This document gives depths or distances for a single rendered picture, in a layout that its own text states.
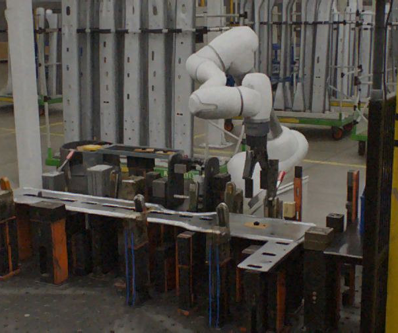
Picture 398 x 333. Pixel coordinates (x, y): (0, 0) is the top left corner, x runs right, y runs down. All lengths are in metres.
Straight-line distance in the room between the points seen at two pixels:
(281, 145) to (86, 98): 4.64
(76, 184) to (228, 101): 3.38
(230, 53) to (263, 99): 0.55
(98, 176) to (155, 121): 4.24
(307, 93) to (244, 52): 7.63
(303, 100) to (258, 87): 8.00
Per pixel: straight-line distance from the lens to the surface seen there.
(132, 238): 2.53
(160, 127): 7.16
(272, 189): 2.63
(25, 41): 6.44
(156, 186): 2.88
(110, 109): 7.45
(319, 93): 10.21
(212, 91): 2.34
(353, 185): 2.52
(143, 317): 2.54
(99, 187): 2.99
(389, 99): 1.73
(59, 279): 2.84
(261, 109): 2.39
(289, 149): 3.21
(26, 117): 6.47
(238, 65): 2.94
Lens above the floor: 1.75
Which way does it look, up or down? 12 degrees down
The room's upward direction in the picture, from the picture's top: 1 degrees counter-clockwise
